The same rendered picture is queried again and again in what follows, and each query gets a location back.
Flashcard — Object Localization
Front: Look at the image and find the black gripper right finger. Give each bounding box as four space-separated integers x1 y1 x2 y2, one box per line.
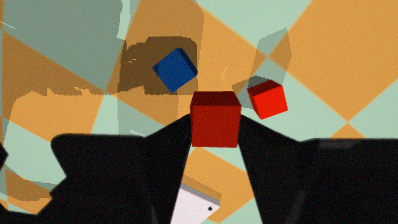
238 114 398 224

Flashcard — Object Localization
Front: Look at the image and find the red cube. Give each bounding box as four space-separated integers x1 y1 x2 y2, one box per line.
247 80 288 120
190 91 242 148

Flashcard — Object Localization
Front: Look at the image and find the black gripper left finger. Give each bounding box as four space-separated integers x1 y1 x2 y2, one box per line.
51 114 192 224

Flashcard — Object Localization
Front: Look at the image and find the blue cube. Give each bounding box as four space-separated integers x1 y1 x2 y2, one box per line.
152 48 198 93

